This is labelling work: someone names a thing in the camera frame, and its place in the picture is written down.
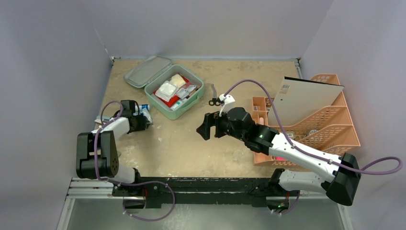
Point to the clear bag alcohol wipes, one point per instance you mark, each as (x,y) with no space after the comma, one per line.
(186,91)

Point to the blue white tube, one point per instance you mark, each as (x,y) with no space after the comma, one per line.
(141,107)

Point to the black metal base frame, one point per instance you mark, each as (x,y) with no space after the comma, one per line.
(256,192)

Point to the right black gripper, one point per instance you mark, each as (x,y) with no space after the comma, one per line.
(216,127)

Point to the beige gauze packet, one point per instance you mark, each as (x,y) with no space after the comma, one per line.
(177,80)

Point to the red first aid pouch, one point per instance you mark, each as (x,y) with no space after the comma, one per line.
(175,98)

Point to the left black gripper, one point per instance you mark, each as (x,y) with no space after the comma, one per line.
(142,120)

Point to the black handled scissors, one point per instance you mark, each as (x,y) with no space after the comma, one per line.
(214,100)

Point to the white plastic bottle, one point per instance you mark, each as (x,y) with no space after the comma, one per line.
(178,104)

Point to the white cardboard folder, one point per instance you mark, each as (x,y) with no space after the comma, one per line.
(297,98)

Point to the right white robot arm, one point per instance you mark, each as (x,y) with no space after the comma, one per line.
(335,176)

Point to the blue white plastic bag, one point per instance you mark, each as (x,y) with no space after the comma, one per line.
(145,112)

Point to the mint green storage case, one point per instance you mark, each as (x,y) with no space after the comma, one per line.
(155,70)

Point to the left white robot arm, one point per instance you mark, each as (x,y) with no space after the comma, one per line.
(97,156)

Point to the white gauze pad packet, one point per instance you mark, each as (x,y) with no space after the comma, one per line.
(166,91)

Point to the pink marker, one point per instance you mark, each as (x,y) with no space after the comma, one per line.
(280,159)

